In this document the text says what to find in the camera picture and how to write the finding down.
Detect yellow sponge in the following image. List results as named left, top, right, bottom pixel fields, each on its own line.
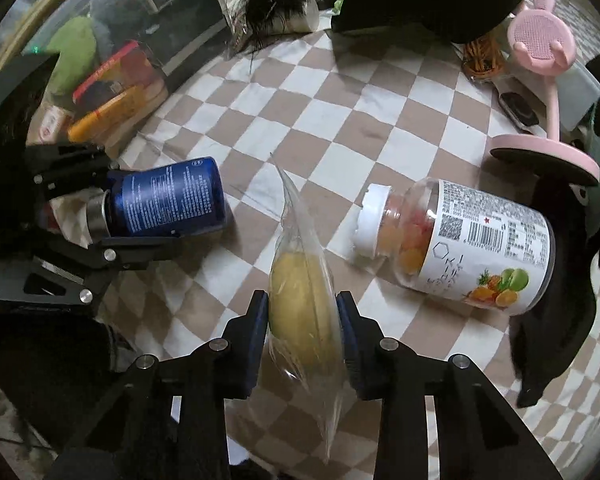
left=267, top=152, right=348, bottom=463

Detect white smart watch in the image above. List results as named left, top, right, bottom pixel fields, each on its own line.
left=497, top=89, right=541, bottom=133

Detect white flat box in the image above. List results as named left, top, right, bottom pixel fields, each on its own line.
left=517, top=62, right=600, bottom=133

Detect black box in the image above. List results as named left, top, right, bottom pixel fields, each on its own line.
left=130, top=0, right=231, bottom=68

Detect white paper cup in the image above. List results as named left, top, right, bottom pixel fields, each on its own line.
left=275, top=0, right=321, bottom=35

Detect black garment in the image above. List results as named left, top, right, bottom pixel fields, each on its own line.
left=510, top=55, right=600, bottom=408

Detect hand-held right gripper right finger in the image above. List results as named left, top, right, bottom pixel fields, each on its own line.
left=335, top=291, right=563, bottom=480

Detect green plush toy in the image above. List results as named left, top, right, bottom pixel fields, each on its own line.
left=45, top=15, right=101, bottom=96

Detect toothpick jar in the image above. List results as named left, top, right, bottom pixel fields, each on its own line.
left=461, top=35, right=508, bottom=83

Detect pink bunny fan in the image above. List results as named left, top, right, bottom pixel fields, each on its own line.
left=489, top=0, right=600, bottom=186

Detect clear gummy candy jar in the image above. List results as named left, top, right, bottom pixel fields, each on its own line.
left=354, top=179, right=556, bottom=317

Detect clear plastic storage container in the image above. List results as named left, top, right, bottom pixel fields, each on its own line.
left=0, top=0, right=241, bottom=161

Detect orange snack packet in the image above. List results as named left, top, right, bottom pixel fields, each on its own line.
left=67, top=85, right=153, bottom=143

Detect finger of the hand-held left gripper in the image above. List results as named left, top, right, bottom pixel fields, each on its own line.
left=27, top=142, right=122, bottom=197
left=0, top=235, right=181, bottom=317

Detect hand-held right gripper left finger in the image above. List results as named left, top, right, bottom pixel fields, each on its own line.
left=45, top=290, right=271, bottom=480

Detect blue metal bottle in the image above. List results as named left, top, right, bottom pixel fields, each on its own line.
left=85, top=156, right=228, bottom=238

